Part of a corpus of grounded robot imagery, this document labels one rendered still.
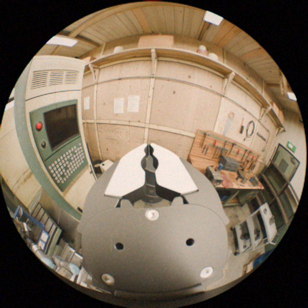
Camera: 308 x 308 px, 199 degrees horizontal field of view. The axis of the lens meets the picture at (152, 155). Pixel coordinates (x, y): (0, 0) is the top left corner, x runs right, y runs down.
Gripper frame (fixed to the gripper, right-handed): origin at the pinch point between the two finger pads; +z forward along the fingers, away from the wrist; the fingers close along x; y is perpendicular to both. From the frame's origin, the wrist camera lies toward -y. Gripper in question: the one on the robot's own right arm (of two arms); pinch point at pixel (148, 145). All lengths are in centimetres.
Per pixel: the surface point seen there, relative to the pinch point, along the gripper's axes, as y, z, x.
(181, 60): -88, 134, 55
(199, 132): 36, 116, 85
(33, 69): -52, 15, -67
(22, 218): 53, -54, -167
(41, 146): 2, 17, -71
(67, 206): 22.8, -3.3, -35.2
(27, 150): -3.9, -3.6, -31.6
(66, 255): 75, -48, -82
